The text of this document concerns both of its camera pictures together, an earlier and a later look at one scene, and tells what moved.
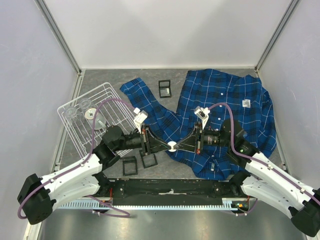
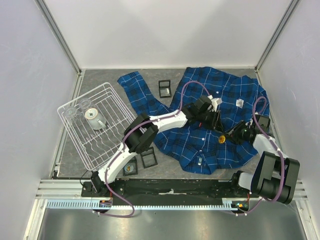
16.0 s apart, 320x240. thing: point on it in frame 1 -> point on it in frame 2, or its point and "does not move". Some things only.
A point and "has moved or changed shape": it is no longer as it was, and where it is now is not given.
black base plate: x=167 y=189 does not move
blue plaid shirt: x=227 y=120 has moved or changed shape
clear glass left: x=72 y=116 does not move
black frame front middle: x=142 y=157 does not move
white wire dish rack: x=86 y=116 does not move
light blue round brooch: x=172 y=143 -> x=128 y=168
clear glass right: x=85 y=103 does not move
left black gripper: x=145 y=138 -> x=216 y=122
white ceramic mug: x=100 y=122 does not move
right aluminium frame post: x=271 y=44 does not move
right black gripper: x=197 y=131 -> x=233 y=137
